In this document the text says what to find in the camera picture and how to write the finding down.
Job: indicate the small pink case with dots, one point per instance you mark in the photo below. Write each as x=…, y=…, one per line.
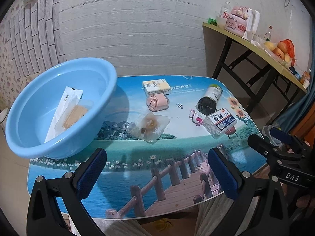
x=157, y=103

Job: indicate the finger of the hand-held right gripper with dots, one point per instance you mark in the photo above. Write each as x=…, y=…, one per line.
x=265, y=143
x=283, y=134

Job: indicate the scenery printed folding table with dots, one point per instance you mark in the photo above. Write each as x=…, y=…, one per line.
x=172, y=150

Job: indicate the bag of oranges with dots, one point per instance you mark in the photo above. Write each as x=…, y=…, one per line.
x=290, y=46

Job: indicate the orange drink bottle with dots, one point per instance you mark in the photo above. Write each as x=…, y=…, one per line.
x=306, y=78

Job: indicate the clear wrapped biscuit packet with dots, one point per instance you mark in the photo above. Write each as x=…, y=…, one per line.
x=73, y=115

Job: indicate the crumpled clear plastic bag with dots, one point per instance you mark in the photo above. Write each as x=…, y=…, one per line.
x=268, y=131

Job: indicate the small green pack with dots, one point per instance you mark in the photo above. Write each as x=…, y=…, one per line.
x=212, y=22

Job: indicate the glass bottle with red cap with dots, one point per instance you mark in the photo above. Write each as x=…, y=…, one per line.
x=268, y=34

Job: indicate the white plastic jug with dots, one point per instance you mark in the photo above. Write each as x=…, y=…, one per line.
x=254, y=22

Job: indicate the red and white carton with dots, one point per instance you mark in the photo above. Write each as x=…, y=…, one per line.
x=224, y=12

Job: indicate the yellow fruit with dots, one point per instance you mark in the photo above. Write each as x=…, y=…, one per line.
x=269, y=46

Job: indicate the yellow and white tissue pack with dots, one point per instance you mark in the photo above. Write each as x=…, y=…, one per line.
x=156, y=86

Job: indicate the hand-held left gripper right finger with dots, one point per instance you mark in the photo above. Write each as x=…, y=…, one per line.
x=224, y=175

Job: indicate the clear cotton swab box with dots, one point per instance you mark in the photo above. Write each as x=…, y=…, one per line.
x=219, y=124

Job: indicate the yellow side table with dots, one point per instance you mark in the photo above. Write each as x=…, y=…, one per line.
x=236, y=38

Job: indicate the pink cat figurine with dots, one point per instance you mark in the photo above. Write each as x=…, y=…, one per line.
x=196, y=119

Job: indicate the teal curtain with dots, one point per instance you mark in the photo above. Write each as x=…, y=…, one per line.
x=299, y=108

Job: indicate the light blue plastic basin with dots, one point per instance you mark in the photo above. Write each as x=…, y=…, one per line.
x=29, y=118

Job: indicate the person's right hand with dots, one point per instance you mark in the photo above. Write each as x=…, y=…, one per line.
x=305, y=201

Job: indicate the clear pastry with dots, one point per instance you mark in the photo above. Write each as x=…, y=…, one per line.
x=150, y=125

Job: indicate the long white sachet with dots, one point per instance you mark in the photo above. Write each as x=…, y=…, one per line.
x=66, y=99

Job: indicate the striped cloth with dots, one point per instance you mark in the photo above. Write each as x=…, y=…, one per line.
x=214, y=216

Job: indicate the pink cartoon container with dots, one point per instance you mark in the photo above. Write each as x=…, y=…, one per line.
x=237, y=21

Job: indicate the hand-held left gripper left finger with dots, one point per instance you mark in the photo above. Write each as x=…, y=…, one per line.
x=90, y=175

